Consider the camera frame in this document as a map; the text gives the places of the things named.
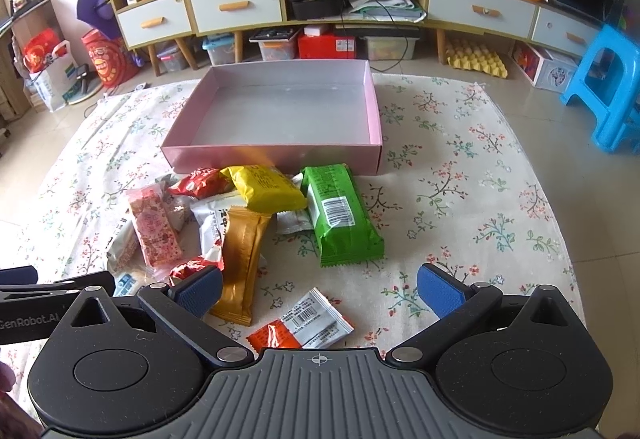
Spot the pink nougat package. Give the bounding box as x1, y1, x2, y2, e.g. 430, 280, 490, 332
125, 183, 182, 268

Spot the gold snack bar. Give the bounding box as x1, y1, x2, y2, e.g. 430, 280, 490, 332
208, 206, 271, 326

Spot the red snack bag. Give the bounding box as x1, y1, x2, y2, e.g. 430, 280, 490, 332
168, 256, 224, 286
167, 168, 234, 199

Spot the green snack package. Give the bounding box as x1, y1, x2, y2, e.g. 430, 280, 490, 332
300, 164, 385, 267

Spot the orange white sachet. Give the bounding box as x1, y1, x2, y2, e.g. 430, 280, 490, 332
246, 287, 354, 353

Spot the yellow snack package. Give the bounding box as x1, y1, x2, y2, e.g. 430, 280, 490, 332
221, 165, 307, 214

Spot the chocolate tart cookie package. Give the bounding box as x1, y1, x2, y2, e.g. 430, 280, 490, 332
106, 218, 139, 275

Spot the white chinese text snack bag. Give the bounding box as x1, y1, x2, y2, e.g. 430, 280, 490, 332
191, 191, 246, 263

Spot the silver foil snack packet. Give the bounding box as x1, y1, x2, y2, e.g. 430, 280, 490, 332
277, 209, 314, 235

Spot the left hand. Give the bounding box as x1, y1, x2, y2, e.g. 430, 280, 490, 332
0, 360, 44, 439

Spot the white paper shopping bag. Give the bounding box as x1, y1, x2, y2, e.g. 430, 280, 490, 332
30, 40, 78, 113

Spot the red lantern bag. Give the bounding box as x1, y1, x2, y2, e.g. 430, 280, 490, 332
81, 29, 139, 89

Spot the pink cardboard box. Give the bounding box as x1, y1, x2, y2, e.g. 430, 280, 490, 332
162, 60, 383, 176

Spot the blue plastic stool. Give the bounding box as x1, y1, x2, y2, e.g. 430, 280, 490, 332
560, 25, 639, 154

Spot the yellow egg tray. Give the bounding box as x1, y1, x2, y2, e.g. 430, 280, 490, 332
445, 39, 509, 79

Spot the white printed box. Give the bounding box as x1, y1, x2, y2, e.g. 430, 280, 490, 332
511, 40, 577, 94

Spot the clear plastic storage bin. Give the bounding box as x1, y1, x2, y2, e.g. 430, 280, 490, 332
362, 37, 418, 62

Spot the purple hat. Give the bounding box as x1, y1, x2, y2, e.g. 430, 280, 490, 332
76, 0, 122, 40

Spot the red shoe box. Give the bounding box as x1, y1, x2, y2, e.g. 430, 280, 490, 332
297, 32, 356, 60

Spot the wooden tv cabinet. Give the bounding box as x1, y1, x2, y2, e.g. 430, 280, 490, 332
111, 0, 600, 58

